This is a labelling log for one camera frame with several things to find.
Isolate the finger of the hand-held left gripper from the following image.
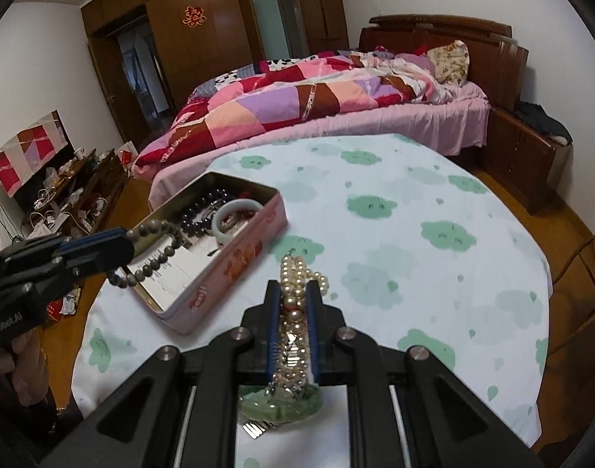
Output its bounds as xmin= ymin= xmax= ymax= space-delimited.
xmin=0 ymin=239 xmax=137 ymax=304
xmin=0 ymin=227 xmax=133 ymax=275

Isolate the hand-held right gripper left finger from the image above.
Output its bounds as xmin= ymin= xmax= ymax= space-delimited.
xmin=39 ymin=280 xmax=282 ymax=468

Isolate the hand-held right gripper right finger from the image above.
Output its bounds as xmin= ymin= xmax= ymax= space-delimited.
xmin=306 ymin=282 xmax=547 ymax=468

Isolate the pearl bead necklace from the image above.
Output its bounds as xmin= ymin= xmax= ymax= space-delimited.
xmin=270 ymin=253 xmax=327 ymax=393

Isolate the grey wooden bead bracelet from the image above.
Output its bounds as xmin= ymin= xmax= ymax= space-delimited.
xmin=107 ymin=219 xmax=188 ymax=289

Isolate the pink metal tin box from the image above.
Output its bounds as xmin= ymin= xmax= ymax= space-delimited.
xmin=129 ymin=172 xmax=288 ymax=335

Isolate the dark purple bead bracelet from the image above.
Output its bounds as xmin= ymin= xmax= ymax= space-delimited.
xmin=180 ymin=188 xmax=230 ymax=235

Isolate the pale jade bangle red string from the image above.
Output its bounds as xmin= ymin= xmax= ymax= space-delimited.
xmin=212 ymin=185 xmax=265 ymax=247

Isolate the person's left hand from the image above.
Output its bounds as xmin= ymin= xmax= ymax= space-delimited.
xmin=0 ymin=329 xmax=50 ymax=430

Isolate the wooden television stand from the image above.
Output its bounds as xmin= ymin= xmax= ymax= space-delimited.
xmin=14 ymin=149 xmax=130 ymax=254

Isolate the printed paper booklet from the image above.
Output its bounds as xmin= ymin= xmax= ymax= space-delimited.
xmin=136 ymin=239 xmax=215 ymax=310

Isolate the silver metal watch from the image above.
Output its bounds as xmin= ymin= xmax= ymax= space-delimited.
xmin=241 ymin=419 xmax=275 ymax=436

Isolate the flat screen television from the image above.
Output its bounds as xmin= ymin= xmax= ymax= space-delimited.
xmin=0 ymin=110 xmax=74 ymax=198

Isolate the white green cloud tablecloth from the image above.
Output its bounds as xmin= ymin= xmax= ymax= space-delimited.
xmin=72 ymin=133 xmax=554 ymax=468

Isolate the brown wooden wardrobe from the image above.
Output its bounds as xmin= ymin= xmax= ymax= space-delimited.
xmin=80 ymin=0 xmax=349 ymax=132

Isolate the patchwork pink red quilt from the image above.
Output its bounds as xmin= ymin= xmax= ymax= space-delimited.
xmin=136 ymin=51 xmax=459 ymax=167

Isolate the wooden bed pink sheet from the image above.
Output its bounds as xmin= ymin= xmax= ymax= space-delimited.
xmin=131 ymin=14 xmax=529 ymax=181

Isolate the red paper decoration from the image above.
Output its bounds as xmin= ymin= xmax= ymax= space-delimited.
xmin=181 ymin=6 xmax=208 ymax=27

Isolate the wooden nightstand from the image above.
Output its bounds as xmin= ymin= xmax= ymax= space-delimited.
xmin=483 ymin=107 xmax=574 ymax=213

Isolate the floral pillow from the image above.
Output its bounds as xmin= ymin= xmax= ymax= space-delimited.
xmin=426 ymin=39 xmax=470 ymax=83

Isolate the dark clothes pile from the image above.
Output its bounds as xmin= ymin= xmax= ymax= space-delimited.
xmin=514 ymin=101 xmax=571 ymax=146

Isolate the green jade bead bracelet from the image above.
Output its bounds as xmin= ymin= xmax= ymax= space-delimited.
xmin=238 ymin=384 xmax=323 ymax=422

